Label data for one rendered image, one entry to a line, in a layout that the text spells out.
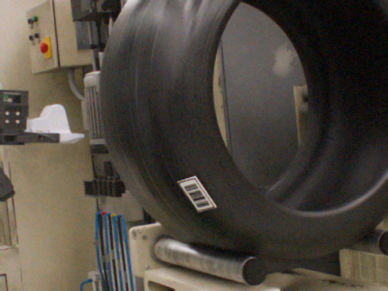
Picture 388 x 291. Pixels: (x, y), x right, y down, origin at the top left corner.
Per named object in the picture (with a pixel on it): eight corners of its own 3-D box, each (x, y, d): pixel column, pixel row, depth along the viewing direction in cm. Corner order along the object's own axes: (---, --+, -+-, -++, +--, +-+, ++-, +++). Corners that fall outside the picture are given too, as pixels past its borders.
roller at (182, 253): (150, 240, 162) (170, 235, 164) (154, 262, 162) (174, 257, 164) (242, 262, 131) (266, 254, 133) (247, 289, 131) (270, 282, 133)
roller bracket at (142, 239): (132, 276, 162) (127, 227, 162) (298, 244, 181) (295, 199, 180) (139, 279, 160) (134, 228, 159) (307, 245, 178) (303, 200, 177)
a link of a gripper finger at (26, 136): (62, 132, 124) (5, 131, 120) (62, 143, 124) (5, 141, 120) (53, 133, 128) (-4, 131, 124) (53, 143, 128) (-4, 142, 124)
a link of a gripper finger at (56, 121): (90, 104, 127) (32, 102, 123) (89, 143, 127) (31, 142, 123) (83, 106, 130) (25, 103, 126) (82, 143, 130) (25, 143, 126)
